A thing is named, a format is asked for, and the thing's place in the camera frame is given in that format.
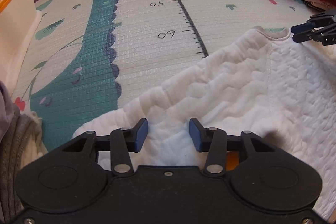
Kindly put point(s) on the white storage bag orange zipper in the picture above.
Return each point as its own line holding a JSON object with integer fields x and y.
{"x": 19, "y": 20}

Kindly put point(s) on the white quilted sweater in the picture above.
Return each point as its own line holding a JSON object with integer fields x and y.
{"x": 263, "y": 82}

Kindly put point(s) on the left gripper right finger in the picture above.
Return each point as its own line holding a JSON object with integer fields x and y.
{"x": 224, "y": 152}

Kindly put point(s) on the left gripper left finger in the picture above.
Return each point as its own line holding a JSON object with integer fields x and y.
{"x": 119, "y": 143}

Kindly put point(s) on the grey and beige folded clothes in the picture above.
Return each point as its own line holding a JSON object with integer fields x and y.
{"x": 21, "y": 144}

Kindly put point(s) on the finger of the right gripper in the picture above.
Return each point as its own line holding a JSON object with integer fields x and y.
{"x": 315, "y": 21}
{"x": 324, "y": 35}

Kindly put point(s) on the dinosaur print play mat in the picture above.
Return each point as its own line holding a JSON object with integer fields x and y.
{"x": 89, "y": 57}

